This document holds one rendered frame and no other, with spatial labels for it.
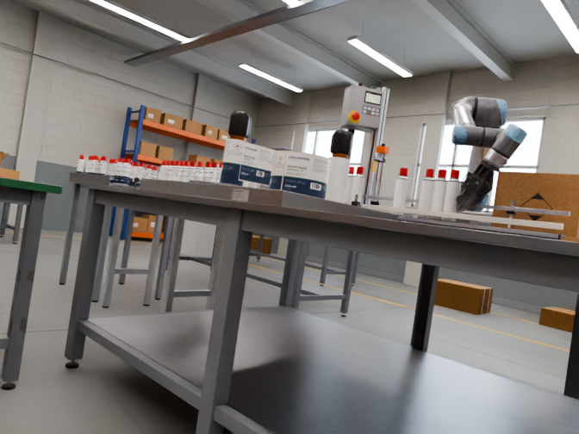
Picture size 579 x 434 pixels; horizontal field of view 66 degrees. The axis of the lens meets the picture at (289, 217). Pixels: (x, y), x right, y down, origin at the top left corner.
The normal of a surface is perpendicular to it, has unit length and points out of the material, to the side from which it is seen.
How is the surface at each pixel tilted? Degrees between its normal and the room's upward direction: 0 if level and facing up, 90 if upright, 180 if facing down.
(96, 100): 90
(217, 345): 90
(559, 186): 90
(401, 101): 90
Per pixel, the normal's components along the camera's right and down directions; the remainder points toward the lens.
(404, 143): -0.70, -0.11
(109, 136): 0.70, 0.10
